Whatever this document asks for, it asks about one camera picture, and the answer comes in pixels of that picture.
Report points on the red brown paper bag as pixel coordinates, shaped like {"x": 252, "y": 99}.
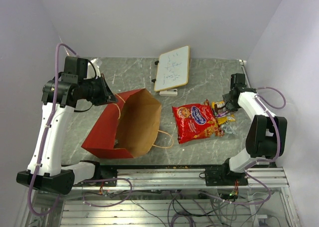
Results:
{"x": 126, "y": 129}

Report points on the purple brown M&M's packet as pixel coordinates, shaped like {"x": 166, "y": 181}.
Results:
{"x": 223, "y": 114}

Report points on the aluminium frame rail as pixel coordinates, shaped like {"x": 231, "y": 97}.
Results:
{"x": 169, "y": 179}

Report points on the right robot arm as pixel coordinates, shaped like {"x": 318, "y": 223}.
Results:
{"x": 265, "y": 141}

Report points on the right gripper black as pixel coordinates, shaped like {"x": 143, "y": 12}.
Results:
{"x": 229, "y": 106}

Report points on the red cookie snack bag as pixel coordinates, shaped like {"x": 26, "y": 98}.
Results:
{"x": 196, "y": 121}

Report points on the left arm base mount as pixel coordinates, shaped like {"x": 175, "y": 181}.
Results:
{"x": 109, "y": 173}

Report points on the white whiteboard eraser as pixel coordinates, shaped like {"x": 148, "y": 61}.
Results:
{"x": 169, "y": 93}

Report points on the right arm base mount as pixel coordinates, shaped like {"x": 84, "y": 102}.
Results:
{"x": 220, "y": 175}

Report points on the dark snack bar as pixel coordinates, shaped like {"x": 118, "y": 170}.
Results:
{"x": 218, "y": 109}

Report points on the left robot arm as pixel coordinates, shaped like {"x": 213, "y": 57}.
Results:
{"x": 59, "y": 97}

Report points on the small whiteboard wooden frame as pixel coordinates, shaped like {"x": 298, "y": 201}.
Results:
{"x": 172, "y": 69}

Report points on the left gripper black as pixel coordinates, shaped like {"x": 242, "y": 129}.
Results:
{"x": 107, "y": 96}

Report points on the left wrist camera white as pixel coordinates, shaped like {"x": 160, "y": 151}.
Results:
{"x": 94, "y": 68}

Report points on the yellow M&M's packet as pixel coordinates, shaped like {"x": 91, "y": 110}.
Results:
{"x": 220, "y": 104}
{"x": 226, "y": 119}

